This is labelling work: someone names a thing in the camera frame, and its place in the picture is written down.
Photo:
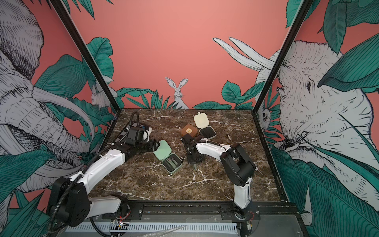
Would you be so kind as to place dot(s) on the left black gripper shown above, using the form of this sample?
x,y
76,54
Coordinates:
x,y
153,146

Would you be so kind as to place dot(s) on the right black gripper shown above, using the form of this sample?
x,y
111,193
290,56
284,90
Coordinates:
x,y
189,160

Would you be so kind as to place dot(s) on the mint green clipper case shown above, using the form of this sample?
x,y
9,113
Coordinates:
x,y
170,161

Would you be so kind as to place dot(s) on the brown clipper case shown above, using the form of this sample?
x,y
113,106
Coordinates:
x,y
189,130

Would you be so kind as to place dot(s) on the cream clipper case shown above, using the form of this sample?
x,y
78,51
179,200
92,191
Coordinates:
x,y
202,123

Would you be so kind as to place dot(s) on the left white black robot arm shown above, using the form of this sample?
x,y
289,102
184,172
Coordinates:
x,y
69,203

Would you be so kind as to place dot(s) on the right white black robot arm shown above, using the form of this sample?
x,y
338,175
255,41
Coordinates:
x,y
237,164

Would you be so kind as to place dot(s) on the black white checkerboard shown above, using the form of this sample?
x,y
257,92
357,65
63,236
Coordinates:
x,y
121,137

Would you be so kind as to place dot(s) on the white perforated strip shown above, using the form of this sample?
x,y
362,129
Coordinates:
x,y
144,227

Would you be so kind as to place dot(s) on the black aluminium front rail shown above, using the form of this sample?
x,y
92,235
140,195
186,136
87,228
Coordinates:
x,y
228,210

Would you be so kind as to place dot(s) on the left black frame post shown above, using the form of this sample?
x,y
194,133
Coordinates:
x,y
64,16

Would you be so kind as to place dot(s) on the black frame post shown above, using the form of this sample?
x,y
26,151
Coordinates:
x,y
301,14
64,16

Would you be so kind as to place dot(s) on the right black frame post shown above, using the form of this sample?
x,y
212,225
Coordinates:
x,y
301,14

